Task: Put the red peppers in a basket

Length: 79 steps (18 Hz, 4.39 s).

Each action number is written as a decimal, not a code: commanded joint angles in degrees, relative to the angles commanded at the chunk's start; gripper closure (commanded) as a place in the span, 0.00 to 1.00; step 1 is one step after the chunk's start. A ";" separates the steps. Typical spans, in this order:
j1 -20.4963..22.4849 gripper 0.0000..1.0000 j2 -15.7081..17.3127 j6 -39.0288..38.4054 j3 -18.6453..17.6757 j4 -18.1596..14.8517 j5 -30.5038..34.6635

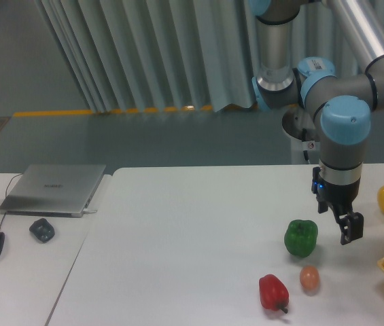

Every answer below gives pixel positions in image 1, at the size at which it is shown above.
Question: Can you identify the grey pleated curtain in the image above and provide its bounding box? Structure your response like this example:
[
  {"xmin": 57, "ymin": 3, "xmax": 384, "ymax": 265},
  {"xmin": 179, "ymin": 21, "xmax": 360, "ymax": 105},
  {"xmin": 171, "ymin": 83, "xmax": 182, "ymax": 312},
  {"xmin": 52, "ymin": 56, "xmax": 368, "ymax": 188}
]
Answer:
[{"xmin": 33, "ymin": 0, "xmax": 366, "ymax": 113}]

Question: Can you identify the red bell pepper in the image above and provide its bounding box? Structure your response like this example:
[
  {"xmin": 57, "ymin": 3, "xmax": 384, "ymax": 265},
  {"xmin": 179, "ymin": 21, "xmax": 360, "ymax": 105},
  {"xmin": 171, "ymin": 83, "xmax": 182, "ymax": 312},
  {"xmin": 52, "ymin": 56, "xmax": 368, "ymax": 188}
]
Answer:
[{"xmin": 259, "ymin": 274, "xmax": 290, "ymax": 314}]

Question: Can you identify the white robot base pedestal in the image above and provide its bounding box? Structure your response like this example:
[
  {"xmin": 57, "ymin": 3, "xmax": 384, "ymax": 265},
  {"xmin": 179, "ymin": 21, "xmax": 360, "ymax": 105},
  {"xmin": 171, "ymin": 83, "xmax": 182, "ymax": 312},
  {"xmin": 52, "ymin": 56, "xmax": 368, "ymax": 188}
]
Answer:
[{"xmin": 282, "ymin": 105, "xmax": 321, "ymax": 164}]

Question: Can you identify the green bell pepper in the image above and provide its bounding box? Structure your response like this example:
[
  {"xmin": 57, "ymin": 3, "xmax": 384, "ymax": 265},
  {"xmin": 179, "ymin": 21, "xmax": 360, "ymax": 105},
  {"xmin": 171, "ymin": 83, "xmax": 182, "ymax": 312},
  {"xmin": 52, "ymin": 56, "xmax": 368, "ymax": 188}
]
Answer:
[{"xmin": 284, "ymin": 219, "xmax": 318, "ymax": 258}]

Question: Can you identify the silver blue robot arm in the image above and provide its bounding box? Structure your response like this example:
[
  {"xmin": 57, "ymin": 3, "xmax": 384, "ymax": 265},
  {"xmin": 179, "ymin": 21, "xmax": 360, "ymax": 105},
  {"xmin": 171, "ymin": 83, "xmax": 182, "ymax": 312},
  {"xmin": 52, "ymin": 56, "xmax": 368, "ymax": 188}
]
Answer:
[{"xmin": 249, "ymin": 1, "xmax": 384, "ymax": 245}]

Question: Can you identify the brown egg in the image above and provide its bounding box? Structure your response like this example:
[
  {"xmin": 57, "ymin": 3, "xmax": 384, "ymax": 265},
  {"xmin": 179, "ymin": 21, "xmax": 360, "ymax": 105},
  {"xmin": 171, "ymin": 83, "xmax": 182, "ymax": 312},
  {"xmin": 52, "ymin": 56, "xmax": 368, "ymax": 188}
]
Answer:
[{"xmin": 299, "ymin": 266, "xmax": 320, "ymax": 291}]

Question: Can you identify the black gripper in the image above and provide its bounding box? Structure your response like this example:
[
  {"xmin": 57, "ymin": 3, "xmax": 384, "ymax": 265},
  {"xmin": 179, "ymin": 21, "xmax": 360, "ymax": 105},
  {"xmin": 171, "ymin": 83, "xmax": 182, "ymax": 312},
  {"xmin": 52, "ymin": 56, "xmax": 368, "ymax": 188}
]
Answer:
[{"xmin": 311, "ymin": 167, "xmax": 364, "ymax": 245}]

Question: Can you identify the black power adapter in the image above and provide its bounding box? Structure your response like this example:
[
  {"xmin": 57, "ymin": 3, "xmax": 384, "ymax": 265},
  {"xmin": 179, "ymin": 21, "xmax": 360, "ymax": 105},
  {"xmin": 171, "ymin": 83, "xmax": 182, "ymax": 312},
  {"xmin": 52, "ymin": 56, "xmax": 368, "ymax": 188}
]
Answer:
[{"xmin": 29, "ymin": 218, "xmax": 55, "ymax": 243}]

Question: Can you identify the silver closed laptop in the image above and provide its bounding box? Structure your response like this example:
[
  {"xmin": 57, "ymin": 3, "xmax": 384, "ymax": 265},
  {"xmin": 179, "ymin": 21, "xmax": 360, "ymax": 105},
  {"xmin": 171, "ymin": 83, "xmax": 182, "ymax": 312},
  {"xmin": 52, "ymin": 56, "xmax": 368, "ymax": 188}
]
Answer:
[{"xmin": 0, "ymin": 164, "xmax": 105, "ymax": 217}]

